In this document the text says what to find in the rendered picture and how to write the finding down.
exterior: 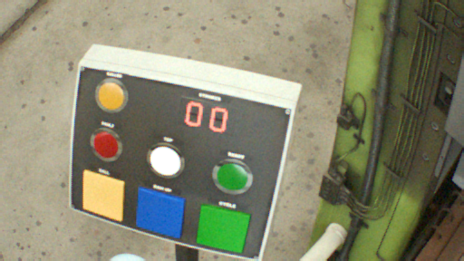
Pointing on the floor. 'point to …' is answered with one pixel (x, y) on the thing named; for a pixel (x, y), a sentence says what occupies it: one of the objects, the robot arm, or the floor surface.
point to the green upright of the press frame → (430, 189)
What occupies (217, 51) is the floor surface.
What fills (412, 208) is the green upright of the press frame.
